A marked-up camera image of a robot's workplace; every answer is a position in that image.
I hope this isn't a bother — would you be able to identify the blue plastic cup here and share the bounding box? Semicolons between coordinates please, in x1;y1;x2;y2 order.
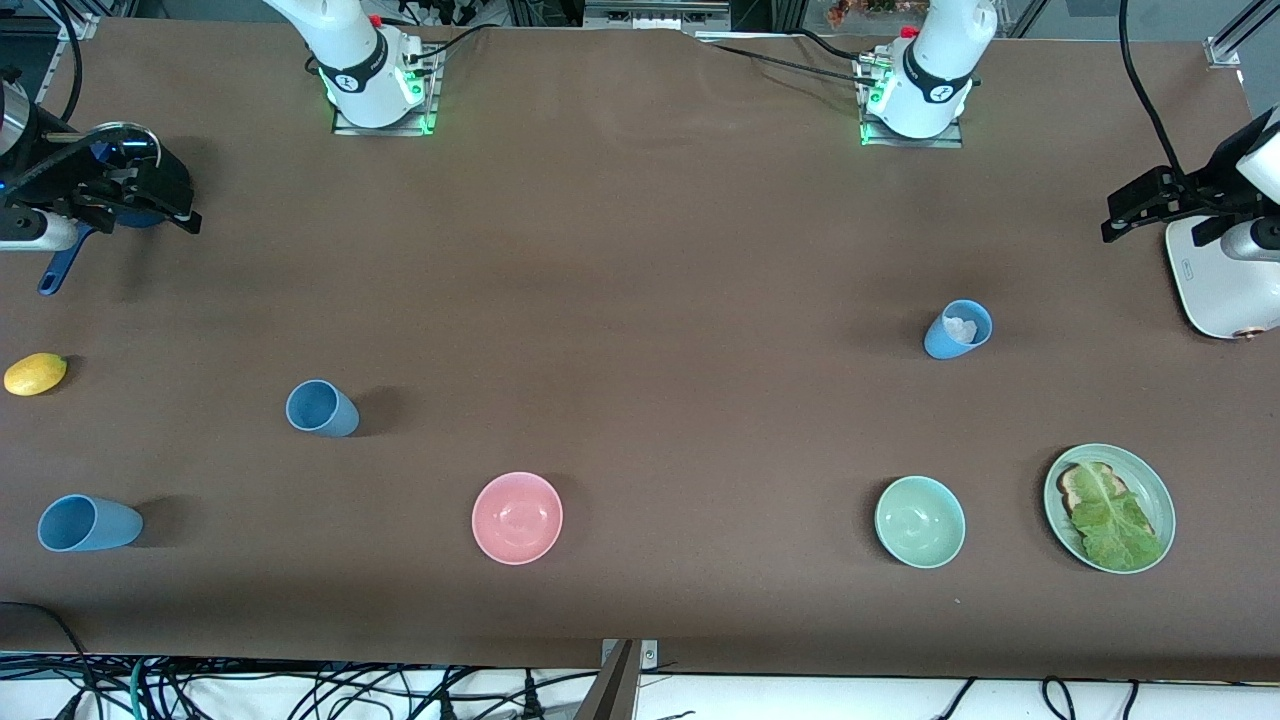
285;379;361;438
37;494;144;553
923;299;994;361

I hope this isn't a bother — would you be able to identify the glass saucepan lid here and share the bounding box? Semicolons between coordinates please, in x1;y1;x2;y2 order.
85;121;163;171

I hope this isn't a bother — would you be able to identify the blue saucepan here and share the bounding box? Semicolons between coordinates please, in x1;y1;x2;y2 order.
37;120;167;297

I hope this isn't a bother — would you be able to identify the white toaster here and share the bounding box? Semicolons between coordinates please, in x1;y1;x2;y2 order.
1165;215;1280;342

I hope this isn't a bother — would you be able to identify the yellow lemon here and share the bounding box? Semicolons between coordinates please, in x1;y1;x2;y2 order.
3;352;69;397

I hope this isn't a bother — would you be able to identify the pale green plate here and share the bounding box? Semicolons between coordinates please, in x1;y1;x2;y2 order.
1043;443;1177;575

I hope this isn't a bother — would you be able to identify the toasted bread slice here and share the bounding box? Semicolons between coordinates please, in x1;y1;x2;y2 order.
1058;462;1157;537

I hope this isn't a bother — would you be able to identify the green lettuce leaf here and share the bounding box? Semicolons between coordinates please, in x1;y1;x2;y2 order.
1070;462;1167;571

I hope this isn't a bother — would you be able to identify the pale green bowl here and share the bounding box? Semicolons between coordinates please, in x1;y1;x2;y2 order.
874;475;967;570

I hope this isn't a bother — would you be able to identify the brown table cloth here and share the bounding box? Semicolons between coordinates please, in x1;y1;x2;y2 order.
0;18;1280;683

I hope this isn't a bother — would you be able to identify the pink bowl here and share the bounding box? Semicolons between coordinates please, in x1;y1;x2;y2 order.
471;471;564;566

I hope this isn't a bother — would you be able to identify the grey metal box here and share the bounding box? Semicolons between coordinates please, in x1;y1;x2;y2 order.
583;0;732;33

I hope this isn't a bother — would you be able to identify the silver clamp plate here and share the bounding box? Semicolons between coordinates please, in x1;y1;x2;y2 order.
600;638;660;670

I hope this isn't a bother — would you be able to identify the dark metal pole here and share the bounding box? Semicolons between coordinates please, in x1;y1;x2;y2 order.
575;640;642;720

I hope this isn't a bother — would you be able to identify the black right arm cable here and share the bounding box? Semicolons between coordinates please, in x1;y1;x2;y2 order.
45;0;87;126

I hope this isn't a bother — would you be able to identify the aluminium frame profile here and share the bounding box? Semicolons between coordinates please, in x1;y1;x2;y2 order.
1205;0;1280;69

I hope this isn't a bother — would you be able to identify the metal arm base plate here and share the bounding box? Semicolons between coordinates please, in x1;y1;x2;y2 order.
331;45;442;137
858;50;965;149

